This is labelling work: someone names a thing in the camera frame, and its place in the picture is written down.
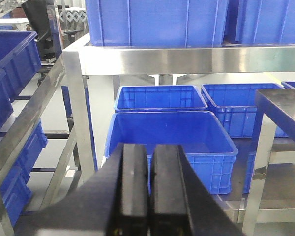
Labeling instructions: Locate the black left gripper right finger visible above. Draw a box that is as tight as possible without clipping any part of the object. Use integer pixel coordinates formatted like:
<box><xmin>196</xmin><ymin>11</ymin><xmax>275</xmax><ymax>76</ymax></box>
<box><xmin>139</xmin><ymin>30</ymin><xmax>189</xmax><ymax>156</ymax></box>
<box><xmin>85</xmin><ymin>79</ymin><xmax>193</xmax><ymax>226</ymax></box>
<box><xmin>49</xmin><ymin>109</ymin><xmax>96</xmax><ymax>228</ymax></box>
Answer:
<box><xmin>150</xmin><ymin>145</ymin><xmax>243</xmax><ymax>236</ymax></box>

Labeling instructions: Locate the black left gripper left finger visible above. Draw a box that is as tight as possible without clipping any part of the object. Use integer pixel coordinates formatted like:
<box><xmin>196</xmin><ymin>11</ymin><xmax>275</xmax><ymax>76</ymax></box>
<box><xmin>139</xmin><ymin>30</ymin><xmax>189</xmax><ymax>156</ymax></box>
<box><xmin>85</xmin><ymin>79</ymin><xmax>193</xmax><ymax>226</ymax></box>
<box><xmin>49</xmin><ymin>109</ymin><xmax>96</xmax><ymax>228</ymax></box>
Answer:
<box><xmin>15</xmin><ymin>143</ymin><xmax>148</xmax><ymax>236</ymax></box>

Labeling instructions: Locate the near blue bin lower shelf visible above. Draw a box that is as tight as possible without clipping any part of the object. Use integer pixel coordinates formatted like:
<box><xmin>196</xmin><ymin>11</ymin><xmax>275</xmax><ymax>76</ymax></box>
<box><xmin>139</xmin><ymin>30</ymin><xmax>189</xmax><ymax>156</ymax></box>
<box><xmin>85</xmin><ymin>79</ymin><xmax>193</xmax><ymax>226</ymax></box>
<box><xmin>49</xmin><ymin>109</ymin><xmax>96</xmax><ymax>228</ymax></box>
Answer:
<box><xmin>104</xmin><ymin>111</ymin><xmax>238</xmax><ymax>195</ymax></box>

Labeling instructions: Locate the far blue bin lower shelf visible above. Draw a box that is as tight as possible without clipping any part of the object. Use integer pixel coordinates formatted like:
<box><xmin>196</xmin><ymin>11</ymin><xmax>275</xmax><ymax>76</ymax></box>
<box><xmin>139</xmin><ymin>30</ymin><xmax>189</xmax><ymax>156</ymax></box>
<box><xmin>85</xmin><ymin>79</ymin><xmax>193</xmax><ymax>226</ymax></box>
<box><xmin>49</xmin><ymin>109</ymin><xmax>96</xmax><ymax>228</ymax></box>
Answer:
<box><xmin>114</xmin><ymin>85</ymin><xmax>208</xmax><ymax>113</ymax></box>

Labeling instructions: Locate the right blue bin lower shelf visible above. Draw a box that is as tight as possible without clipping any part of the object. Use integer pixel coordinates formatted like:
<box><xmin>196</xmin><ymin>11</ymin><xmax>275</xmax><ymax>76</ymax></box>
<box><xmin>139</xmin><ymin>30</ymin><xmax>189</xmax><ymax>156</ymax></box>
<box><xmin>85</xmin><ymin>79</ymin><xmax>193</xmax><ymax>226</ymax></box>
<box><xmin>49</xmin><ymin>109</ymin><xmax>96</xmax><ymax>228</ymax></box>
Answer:
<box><xmin>201</xmin><ymin>83</ymin><xmax>283</xmax><ymax>138</ymax></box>

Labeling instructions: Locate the stainless steel shelf rack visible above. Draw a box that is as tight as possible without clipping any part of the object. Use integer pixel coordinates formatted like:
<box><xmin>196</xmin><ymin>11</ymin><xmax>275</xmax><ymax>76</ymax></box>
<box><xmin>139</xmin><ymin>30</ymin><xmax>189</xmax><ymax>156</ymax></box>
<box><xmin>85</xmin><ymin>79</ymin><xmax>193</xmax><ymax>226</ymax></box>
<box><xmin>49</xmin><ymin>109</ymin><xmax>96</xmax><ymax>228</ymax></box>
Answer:
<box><xmin>62</xmin><ymin>33</ymin><xmax>295</xmax><ymax>223</ymax></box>

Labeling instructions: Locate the large blue bin upper shelf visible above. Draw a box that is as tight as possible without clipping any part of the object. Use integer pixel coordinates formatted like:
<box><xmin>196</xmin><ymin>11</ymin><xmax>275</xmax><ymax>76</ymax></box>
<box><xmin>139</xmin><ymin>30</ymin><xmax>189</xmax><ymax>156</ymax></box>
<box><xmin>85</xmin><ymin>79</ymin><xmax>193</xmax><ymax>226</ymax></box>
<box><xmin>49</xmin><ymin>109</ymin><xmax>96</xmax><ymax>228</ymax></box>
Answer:
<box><xmin>85</xmin><ymin>0</ymin><xmax>229</xmax><ymax>48</ymax></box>

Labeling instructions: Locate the stainless steel work table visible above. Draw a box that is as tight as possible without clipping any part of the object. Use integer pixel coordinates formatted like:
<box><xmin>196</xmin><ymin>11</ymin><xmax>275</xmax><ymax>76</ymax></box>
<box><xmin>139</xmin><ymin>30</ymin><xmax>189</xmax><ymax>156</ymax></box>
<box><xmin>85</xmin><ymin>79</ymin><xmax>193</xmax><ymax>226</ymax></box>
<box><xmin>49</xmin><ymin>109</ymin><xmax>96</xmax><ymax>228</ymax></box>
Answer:
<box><xmin>242</xmin><ymin>89</ymin><xmax>295</xmax><ymax>236</ymax></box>

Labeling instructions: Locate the left stainless flow rack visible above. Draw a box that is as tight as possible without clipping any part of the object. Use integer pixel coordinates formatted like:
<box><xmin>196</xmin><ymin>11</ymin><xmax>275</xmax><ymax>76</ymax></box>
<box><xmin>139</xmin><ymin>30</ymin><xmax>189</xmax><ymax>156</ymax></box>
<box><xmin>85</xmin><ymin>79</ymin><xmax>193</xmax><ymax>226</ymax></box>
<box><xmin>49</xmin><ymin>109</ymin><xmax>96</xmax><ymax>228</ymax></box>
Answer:
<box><xmin>0</xmin><ymin>54</ymin><xmax>76</xmax><ymax>236</ymax></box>

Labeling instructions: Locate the blue bin on left rack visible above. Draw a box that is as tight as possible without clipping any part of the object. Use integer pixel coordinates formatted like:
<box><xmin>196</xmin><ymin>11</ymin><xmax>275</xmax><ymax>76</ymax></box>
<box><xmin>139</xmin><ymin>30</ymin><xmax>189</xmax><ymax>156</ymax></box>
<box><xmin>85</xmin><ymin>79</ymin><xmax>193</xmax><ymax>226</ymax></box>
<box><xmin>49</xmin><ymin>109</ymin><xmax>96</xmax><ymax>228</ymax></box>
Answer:
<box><xmin>0</xmin><ymin>30</ymin><xmax>41</xmax><ymax>102</ymax></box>

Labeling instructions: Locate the black office chair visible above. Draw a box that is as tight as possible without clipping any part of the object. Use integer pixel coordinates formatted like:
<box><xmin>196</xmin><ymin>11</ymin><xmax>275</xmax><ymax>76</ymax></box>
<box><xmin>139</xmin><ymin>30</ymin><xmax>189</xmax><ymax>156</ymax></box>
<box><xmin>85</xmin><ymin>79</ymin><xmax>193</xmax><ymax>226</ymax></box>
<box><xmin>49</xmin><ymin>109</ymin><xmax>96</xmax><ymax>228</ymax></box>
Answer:
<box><xmin>22</xmin><ymin>0</ymin><xmax>55</xmax><ymax>61</ymax></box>

